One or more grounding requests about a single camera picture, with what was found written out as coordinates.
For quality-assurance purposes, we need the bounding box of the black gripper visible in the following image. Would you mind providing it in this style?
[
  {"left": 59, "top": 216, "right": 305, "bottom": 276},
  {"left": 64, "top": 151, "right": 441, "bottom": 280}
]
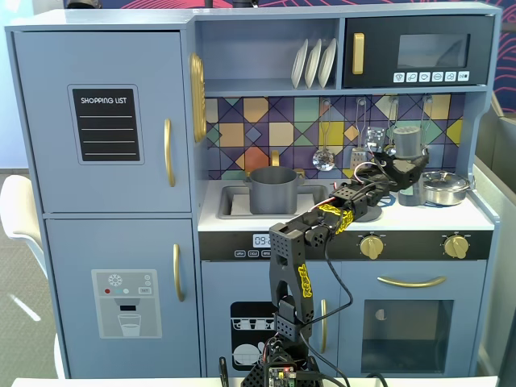
[{"left": 355, "top": 144, "right": 429, "bottom": 193}]

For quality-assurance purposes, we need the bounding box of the gray salt shaker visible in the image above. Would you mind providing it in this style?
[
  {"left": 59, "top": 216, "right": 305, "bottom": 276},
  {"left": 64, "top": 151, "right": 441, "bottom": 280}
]
[{"left": 393, "top": 127, "right": 425, "bottom": 207}]

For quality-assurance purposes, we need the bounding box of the steel spatula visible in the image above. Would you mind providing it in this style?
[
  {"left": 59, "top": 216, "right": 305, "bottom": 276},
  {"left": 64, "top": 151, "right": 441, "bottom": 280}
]
[{"left": 349, "top": 96, "right": 368, "bottom": 166}]

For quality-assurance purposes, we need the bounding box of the steel ladle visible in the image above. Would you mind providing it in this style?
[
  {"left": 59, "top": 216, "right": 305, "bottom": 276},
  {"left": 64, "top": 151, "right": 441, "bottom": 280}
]
[{"left": 385, "top": 95, "right": 401, "bottom": 136}]

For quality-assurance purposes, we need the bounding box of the steel pot with lid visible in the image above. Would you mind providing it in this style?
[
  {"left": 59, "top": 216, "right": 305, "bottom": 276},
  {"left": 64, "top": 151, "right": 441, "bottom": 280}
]
[{"left": 421, "top": 171, "right": 476, "bottom": 206}]

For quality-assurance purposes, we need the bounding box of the gray pot lid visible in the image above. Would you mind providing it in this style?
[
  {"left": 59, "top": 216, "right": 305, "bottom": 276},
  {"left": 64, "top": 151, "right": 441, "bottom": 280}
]
[{"left": 360, "top": 204, "right": 383, "bottom": 223}]

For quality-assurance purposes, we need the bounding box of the steel spoon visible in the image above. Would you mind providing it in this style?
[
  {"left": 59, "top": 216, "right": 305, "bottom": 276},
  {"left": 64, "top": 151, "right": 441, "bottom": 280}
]
[{"left": 418, "top": 95, "right": 433, "bottom": 140}]

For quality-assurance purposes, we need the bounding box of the steel skimmer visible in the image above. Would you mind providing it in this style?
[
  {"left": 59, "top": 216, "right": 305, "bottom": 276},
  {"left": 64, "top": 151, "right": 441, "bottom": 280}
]
[{"left": 312, "top": 96, "right": 337, "bottom": 172}]

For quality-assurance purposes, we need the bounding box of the gold stove knob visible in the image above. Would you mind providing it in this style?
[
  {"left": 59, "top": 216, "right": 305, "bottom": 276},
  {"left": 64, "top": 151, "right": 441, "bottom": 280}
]
[
  {"left": 359, "top": 235, "right": 384, "bottom": 260},
  {"left": 443, "top": 235, "right": 469, "bottom": 259}
]

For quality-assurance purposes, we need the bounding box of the light blue desk partition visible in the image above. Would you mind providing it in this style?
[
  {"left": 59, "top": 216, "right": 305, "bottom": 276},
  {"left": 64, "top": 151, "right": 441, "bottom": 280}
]
[{"left": 473, "top": 108, "right": 516, "bottom": 380}]

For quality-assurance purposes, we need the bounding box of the white plate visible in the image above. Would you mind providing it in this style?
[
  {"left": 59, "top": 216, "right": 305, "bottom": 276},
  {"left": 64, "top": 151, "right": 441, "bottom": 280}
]
[
  {"left": 317, "top": 38, "right": 338, "bottom": 89},
  {"left": 290, "top": 39, "right": 310, "bottom": 89},
  {"left": 304, "top": 39, "right": 323, "bottom": 89}
]

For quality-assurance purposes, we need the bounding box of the gray pot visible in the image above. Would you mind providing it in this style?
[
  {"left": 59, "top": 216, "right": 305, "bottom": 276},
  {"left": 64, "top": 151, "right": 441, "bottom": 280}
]
[{"left": 243, "top": 166, "right": 304, "bottom": 215}]

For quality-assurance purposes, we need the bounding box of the gold toy phone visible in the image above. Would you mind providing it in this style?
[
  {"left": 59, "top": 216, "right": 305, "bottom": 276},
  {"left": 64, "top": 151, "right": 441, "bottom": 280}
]
[{"left": 189, "top": 52, "right": 207, "bottom": 143}]

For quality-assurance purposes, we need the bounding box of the robot controller board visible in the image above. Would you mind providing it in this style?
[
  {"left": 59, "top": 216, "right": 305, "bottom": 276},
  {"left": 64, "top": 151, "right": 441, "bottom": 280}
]
[{"left": 264, "top": 364, "right": 299, "bottom": 387}]

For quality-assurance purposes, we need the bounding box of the black table clamp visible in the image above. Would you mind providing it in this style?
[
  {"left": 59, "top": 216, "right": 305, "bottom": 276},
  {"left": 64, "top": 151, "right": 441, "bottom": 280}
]
[{"left": 217, "top": 356, "right": 230, "bottom": 387}]

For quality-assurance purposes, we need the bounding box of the blue toy kitchen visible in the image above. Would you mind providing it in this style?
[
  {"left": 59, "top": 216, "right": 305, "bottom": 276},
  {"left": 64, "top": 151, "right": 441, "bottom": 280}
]
[{"left": 4, "top": 3, "right": 505, "bottom": 380}]

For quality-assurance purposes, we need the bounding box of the white chair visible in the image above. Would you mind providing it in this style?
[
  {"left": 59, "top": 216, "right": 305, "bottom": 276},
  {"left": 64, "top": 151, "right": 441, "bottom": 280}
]
[{"left": 0, "top": 173, "right": 65, "bottom": 380}]

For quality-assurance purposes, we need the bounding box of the small camera circuit board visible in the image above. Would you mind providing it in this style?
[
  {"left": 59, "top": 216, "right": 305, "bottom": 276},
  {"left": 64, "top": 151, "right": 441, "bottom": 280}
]
[{"left": 364, "top": 127, "right": 386, "bottom": 151}]

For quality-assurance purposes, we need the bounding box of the gold microwave handle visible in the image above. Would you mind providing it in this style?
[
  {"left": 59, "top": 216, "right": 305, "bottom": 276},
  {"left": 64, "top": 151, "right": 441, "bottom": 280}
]
[{"left": 352, "top": 32, "right": 366, "bottom": 76}]

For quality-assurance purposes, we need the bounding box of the gold oven handle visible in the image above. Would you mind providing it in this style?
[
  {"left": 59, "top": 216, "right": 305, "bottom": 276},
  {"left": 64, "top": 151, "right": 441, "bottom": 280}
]
[{"left": 377, "top": 276, "right": 447, "bottom": 289}]

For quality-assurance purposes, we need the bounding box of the black USB cable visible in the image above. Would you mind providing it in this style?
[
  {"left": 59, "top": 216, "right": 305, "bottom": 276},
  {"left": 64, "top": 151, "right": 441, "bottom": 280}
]
[{"left": 300, "top": 237, "right": 356, "bottom": 387}]

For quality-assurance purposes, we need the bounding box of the gold fridge handle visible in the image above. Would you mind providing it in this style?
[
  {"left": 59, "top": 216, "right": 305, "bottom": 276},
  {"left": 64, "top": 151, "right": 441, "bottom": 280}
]
[{"left": 163, "top": 118, "right": 177, "bottom": 188}]

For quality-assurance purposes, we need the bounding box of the gold freezer handle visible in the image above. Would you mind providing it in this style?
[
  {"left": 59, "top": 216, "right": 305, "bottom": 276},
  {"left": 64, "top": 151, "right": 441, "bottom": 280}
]
[{"left": 173, "top": 243, "right": 186, "bottom": 303}]

